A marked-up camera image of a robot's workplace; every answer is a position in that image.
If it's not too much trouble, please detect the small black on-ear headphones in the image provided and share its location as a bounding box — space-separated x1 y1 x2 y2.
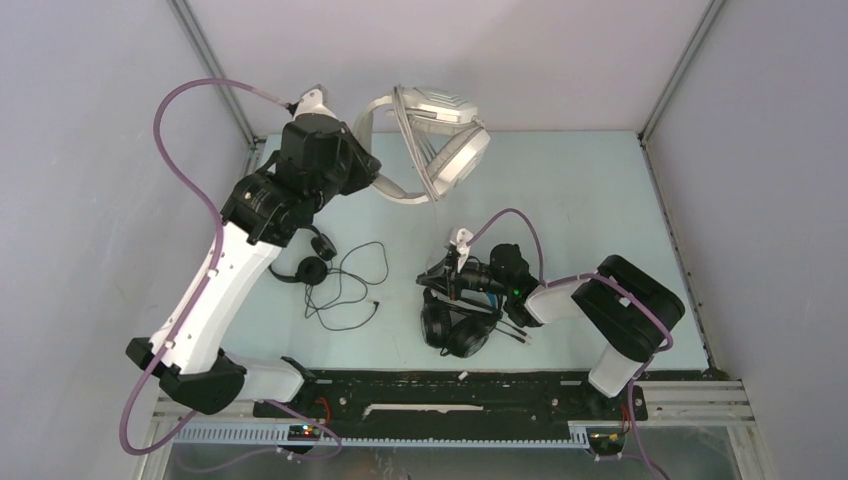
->
268 225 338 286

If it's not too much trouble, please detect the aluminium frame post right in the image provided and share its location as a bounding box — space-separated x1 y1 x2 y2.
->
638 0 728 147

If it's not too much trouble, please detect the white over-ear headphones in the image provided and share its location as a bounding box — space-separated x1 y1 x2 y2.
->
352 85 491 205

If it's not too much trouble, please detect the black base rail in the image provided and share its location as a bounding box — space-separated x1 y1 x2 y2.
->
251 367 664 444

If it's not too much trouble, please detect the black and blue gaming headset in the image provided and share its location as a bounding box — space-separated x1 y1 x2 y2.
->
420 288 501 358

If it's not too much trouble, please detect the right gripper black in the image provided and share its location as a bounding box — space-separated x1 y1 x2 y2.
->
417 249 512 301

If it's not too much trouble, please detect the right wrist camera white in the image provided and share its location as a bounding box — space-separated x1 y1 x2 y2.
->
445 227 474 272

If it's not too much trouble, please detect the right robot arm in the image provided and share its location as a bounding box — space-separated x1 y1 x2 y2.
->
416 243 685 418

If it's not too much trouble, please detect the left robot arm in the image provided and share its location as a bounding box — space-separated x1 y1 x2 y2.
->
126 113 381 417

